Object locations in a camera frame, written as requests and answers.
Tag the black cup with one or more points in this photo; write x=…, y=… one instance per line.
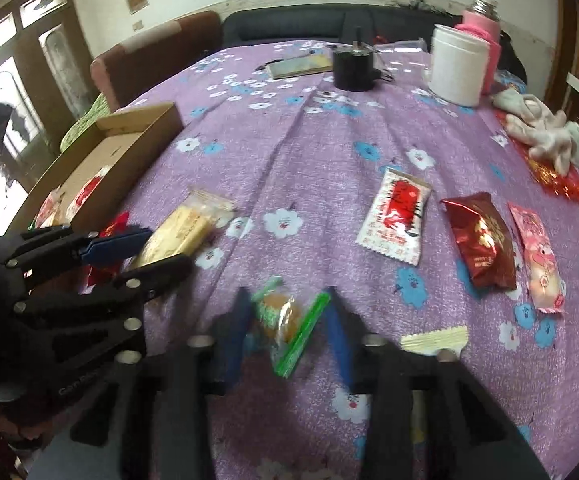
x=352, y=67

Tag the wooden glass door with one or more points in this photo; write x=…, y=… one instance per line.
x=64, y=60

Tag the yellow green notebook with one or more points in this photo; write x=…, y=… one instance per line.
x=302, y=65

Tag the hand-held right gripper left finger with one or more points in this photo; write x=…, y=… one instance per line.
x=234, y=342

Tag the wall socket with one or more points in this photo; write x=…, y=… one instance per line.
x=137, y=25

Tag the pink cartoon snack packet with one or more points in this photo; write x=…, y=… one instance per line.
x=539, y=260

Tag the red bag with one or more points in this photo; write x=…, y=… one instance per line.
x=381, y=39

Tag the white work gloves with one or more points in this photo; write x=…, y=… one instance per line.
x=544, y=127

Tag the brown armchair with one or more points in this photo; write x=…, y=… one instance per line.
x=159, y=55

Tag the pale yellow wafer packet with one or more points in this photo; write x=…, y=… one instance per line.
x=434, y=340

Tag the red candy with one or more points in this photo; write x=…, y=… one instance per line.
x=114, y=225

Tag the green small cake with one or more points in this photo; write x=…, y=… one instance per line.
x=282, y=320

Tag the white sachet with red print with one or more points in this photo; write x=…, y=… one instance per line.
x=86, y=195

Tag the green blanket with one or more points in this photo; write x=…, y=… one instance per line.
x=84, y=122

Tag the black leather sofa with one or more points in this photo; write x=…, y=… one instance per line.
x=289, y=22

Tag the red gold paper packet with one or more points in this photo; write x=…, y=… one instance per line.
x=569, y=182

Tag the shallow cardboard box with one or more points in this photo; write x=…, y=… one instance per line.
x=119, y=145

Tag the red sachet with white border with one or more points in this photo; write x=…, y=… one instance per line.
x=397, y=215

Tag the yellow biscuit packet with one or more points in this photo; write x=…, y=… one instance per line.
x=182, y=227

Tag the dark red foil snack packet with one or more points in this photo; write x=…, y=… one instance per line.
x=482, y=240

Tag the pink sleeved thermos bottle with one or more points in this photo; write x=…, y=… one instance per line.
x=489, y=25

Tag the white plastic jar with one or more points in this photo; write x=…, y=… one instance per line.
x=457, y=67

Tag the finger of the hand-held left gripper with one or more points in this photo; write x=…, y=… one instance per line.
x=119, y=245
x=169, y=267

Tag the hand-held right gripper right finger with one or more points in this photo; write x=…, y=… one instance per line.
x=339, y=347

